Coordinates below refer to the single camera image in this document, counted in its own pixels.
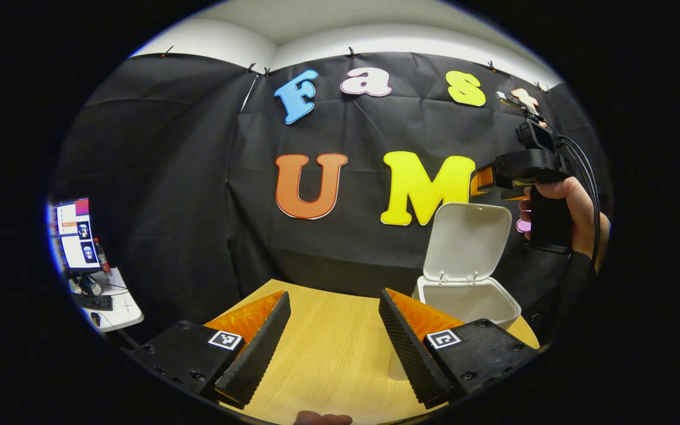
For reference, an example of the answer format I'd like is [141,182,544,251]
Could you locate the white side table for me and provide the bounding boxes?
[68,267,145,333]

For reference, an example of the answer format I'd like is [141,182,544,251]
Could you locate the white desktop garbage bin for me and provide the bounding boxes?
[388,202,522,381]

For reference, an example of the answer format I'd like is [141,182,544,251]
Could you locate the computer monitor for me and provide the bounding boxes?
[50,198,104,296]

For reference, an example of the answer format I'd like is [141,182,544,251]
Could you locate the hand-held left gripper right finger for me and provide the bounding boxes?
[378,288,540,409]

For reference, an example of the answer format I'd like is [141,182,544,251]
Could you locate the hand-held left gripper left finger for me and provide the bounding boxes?
[122,290,292,409]

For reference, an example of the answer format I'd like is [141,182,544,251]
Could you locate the black backdrop cloth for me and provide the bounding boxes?
[51,52,612,343]

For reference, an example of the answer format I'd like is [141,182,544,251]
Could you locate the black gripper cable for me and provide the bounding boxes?
[555,135,603,266]

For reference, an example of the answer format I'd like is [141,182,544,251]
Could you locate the wooden desktop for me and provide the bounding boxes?
[203,279,541,425]

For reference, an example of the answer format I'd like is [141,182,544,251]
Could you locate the plastic drink bottle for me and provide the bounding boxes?
[93,237,112,278]

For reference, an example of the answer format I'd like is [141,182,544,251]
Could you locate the black keyboard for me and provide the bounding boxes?
[71,294,114,312]

